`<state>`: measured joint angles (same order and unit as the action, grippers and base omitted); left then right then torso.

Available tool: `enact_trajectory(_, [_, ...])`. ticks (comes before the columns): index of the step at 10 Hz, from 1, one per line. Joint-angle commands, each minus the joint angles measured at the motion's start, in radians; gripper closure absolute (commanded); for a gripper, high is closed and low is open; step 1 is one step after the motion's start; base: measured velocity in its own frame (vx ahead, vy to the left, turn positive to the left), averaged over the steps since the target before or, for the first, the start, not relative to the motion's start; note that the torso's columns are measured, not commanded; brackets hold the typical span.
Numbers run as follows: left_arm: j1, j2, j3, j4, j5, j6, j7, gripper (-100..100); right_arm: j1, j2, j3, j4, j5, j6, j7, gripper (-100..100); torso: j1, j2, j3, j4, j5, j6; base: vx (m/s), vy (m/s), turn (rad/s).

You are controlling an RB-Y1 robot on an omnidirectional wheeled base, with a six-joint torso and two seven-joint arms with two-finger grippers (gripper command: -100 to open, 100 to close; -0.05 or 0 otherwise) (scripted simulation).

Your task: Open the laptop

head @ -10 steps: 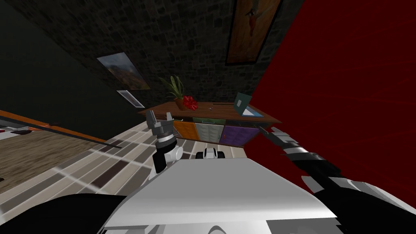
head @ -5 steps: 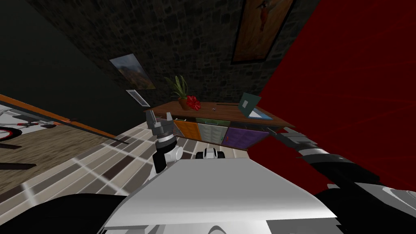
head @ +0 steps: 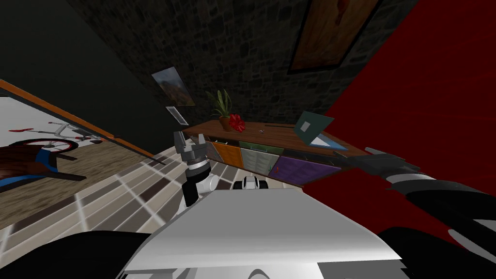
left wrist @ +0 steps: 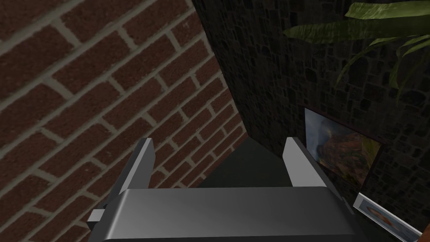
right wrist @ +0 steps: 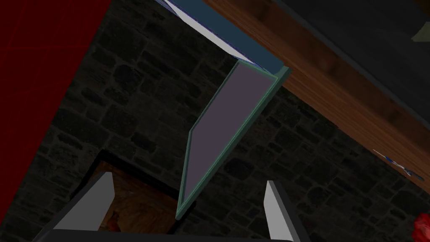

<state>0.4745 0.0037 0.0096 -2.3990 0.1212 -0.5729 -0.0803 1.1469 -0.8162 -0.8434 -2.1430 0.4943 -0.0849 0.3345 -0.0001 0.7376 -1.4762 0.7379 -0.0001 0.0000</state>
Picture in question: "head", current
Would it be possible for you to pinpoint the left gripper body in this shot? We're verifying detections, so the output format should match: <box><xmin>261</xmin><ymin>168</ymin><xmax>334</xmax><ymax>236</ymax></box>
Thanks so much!
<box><xmin>181</xmin><ymin>144</ymin><xmax>209</xmax><ymax>167</ymax></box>

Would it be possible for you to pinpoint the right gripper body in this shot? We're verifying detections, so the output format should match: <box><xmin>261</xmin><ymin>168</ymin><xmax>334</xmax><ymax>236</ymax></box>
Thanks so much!
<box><xmin>346</xmin><ymin>153</ymin><xmax>422</xmax><ymax>180</ymax></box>

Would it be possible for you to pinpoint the small white framed picture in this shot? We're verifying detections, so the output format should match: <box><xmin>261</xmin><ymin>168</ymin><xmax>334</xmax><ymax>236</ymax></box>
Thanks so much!
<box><xmin>165</xmin><ymin>106</ymin><xmax>190</xmax><ymax>126</ymax></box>

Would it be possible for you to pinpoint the small landscape picture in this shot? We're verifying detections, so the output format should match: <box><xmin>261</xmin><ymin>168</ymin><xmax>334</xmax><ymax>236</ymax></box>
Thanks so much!
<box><xmin>151</xmin><ymin>66</ymin><xmax>197</xmax><ymax>108</ymax></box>

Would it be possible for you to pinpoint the wooden sideboard with coloured drawers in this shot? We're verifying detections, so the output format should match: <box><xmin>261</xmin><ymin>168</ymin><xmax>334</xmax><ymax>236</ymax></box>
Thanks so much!
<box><xmin>182</xmin><ymin>89</ymin><xmax>362</xmax><ymax>188</ymax></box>

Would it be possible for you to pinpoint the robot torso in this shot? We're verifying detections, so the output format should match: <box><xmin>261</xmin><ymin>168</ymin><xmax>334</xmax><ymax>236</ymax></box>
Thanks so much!
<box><xmin>116</xmin><ymin>175</ymin><xmax>411</xmax><ymax>279</ymax></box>

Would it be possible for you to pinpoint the large orange framed picture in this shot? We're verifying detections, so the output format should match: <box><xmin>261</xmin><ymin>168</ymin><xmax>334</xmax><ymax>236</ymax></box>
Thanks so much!
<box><xmin>286</xmin><ymin>0</ymin><xmax>382</xmax><ymax>76</ymax></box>

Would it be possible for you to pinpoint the white and red bicycle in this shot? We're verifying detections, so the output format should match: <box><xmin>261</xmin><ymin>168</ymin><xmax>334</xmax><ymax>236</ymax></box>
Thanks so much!
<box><xmin>7</xmin><ymin>121</ymin><xmax>105</xmax><ymax>155</ymax></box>

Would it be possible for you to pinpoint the brown and blue chair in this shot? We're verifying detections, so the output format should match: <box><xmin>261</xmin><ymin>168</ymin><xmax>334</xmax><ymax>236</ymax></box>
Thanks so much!
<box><xmin>0</xmin><ymin>139</ymin><xmax>88</xmax><ymax>193</ymax></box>

